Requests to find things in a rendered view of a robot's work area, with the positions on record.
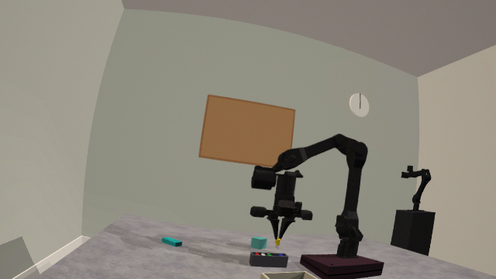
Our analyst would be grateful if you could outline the teal cube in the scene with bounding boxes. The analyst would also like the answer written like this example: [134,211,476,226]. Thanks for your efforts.
[251,237,267,249]

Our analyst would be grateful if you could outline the teal rectangular block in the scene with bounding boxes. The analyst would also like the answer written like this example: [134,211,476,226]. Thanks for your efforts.
[162,237,182,247]

